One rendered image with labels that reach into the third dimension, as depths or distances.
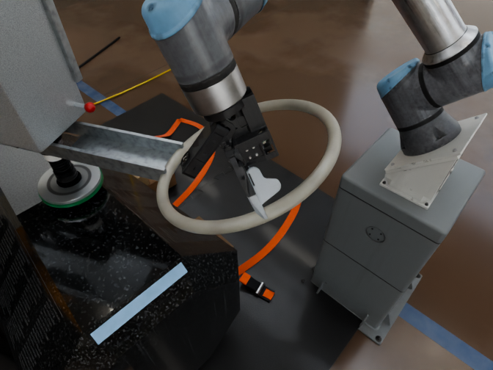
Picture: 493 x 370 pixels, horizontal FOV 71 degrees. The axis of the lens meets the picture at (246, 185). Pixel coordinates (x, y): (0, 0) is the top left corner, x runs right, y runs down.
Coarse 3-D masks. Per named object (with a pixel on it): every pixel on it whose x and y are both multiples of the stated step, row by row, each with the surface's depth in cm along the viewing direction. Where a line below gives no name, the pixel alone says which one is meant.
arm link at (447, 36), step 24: (408, 0) 90; (432, 0) 88; (408, 24) 96; (432, 24) 91; (456, 24) 92; (432, 48) 96; (456, 48) 92; (480, 48) 92; (432, 72) 100; (456, 72) 96; (480, 72) 93; (432, 96) 104; (456, 96) 101
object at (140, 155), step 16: (80, 128) 110; (96, 128) 107; (112, 128) 106; (80, 144) 108; (96, 144) 108; (112, 144) 108; (128, 144) 107; (144, 144) 105; (160, 144) 103; (176, 144) 100; (80, 160) 102; (96, 160) 99; (112, 160) 97; (128, 160) 96; (144, 160) 102; (160, 160) 102; (144, 176) 98
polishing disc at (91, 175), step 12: (84, 168) 128; (96, 168) 128; (48, 180) 124; (84, 180) 124; (96, 180) 124; (48, 192) 120; (60, 192) 120; (72, 192) 120; (84, 192) 120; (60, 204) 118
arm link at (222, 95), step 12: (216, 84) 48; (228, 84) 49; (240, 84) 51; (192, 96) 50; (204, 96) 49; (216, 96) 49; (228, 96) 50; (240, 96) 51; (192, 108) 52; (204, 108) 50; (216, 108) 50; (228, 108) 51
